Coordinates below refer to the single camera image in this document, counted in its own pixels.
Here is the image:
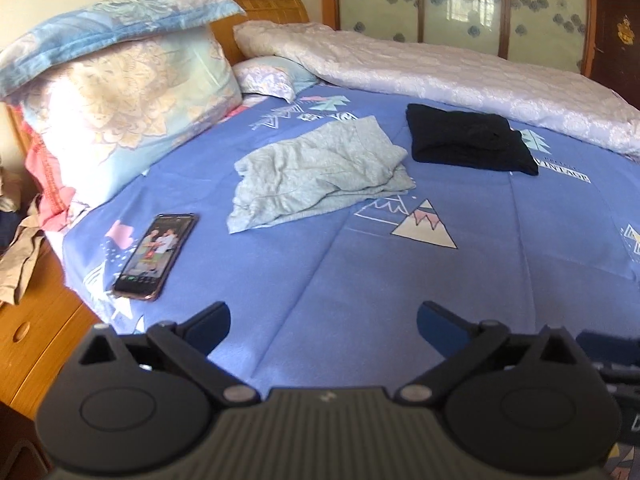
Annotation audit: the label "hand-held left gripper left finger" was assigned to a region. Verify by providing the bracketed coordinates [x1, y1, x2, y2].
[79, 301, 262, 407]

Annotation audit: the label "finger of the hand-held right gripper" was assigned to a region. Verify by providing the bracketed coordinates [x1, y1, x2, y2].
[576, 330, 640, 362]

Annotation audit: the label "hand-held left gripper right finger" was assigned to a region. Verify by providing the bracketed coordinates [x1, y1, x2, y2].
[393, 301, 587, 407]

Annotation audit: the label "grey pants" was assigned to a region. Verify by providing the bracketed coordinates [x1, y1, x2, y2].
[226, 115, 417, 235]

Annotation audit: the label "black pants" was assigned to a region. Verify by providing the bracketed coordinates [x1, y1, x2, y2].
[405, 103, 541, 177]

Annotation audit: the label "smartphone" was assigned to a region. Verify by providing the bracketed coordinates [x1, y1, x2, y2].
[112, 213, 199, 302]

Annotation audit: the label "blue printed bed sheet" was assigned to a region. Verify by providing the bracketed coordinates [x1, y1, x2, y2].
[60, 82, 640, 480]

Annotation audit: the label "wooden nightstand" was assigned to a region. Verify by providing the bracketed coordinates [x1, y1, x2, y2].
[0, 240, 102, 408]

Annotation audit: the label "beige cloth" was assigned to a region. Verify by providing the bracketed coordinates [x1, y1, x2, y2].
[0, 195, 49, 307]

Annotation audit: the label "red cloth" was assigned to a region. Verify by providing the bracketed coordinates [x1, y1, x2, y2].
[25, 132, 77, 233]

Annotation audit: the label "large floral pillow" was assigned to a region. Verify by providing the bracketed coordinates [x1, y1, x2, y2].
[22, 25, 247, 207]

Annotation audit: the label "pale pink floral quilt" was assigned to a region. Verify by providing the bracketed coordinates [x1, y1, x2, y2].
[234, 21, 640, 162]

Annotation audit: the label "small floral pillow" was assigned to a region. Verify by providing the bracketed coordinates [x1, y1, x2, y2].
[232, 55, 321, 103]

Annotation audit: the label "dark brown wooden door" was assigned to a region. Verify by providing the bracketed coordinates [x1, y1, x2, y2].
[594, 0, 640, 113]

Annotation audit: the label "blue patterned pillow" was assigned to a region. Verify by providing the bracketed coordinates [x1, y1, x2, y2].
[0, 0, 247, 102]

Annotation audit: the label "wooden headboard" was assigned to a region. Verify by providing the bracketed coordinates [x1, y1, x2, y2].
[4, 0, 313, 196]

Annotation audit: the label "wardrobe with frosted glass doors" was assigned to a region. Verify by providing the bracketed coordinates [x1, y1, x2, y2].
[320, 0, 598, 78]

